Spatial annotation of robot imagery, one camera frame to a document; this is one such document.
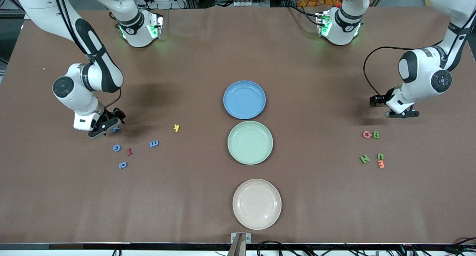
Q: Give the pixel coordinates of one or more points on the green round plate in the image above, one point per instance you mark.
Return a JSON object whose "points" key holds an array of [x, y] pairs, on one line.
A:
{"points": [[241, 152]]}

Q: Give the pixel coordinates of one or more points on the blue foam letter x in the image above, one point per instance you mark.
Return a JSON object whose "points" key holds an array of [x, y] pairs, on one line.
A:
{"points": [[116, 129]]}

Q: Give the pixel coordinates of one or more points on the blue foam letter G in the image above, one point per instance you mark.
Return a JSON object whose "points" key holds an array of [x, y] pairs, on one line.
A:
{"points": [[114, 148]]}

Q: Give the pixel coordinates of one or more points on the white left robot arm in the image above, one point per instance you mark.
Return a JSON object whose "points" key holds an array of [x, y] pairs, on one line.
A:
{"points": [[420, 81]]}

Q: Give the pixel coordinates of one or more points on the orange foam letter m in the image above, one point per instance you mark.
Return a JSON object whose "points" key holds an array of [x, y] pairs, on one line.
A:
{"points": [[380, 164]]}

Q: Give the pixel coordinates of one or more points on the pink round plate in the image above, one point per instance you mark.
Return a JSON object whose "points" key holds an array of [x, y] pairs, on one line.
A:
{"points": [[256, 204]]}

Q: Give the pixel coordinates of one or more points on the red foam letter G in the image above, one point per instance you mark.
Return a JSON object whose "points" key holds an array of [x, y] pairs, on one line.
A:
{"points": [[364, 134]]}

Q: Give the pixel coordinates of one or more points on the aluminium frame profile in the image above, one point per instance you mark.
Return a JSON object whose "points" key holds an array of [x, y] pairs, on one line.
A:
{"points": [[11, 13]]}

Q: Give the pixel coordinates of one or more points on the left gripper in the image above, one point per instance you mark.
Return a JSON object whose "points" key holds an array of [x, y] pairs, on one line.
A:
{"points": [[388, 96]]}

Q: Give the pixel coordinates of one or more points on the blue foam letter m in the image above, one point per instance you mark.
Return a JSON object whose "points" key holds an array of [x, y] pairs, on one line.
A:
{"points": [[154, 143]]}

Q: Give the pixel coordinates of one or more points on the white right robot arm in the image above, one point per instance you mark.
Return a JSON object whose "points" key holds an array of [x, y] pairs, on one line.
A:
{"points": [[76, 96]]}

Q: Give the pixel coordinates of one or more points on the metal table edge bracket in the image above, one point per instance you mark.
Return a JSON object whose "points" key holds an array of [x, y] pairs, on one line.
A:
{"points": [[241, 238]]}

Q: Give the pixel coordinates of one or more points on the blue foam letter a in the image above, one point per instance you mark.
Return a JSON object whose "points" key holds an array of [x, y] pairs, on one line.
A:
{"points": [[125, 163]]}

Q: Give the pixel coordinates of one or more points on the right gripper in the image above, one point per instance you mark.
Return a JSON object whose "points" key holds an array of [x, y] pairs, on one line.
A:
{"points": [[110, 117]]}

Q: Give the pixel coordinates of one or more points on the blue round plate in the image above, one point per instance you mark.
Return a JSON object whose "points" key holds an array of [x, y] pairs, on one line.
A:
{"points": [[253, 107]]}

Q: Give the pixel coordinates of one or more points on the yellow foam letter k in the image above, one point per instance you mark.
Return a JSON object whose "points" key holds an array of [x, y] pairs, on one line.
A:
{"points": [[176, 128]]}

